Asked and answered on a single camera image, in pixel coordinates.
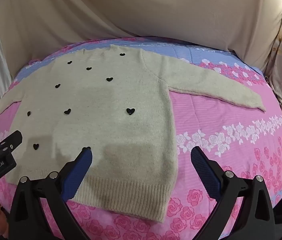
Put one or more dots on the beige sweater with black hearts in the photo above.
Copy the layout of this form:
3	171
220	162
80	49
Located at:
101	120

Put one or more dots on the beige draped cloth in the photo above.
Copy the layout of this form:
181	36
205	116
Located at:
156	10

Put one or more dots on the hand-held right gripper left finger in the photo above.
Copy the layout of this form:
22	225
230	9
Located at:
80	173

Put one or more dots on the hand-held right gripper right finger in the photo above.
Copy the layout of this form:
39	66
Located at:
204	171

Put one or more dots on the pink floral bedsheet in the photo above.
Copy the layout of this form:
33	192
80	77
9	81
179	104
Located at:
231	155

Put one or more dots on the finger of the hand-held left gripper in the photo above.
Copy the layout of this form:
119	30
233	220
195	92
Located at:
10	142

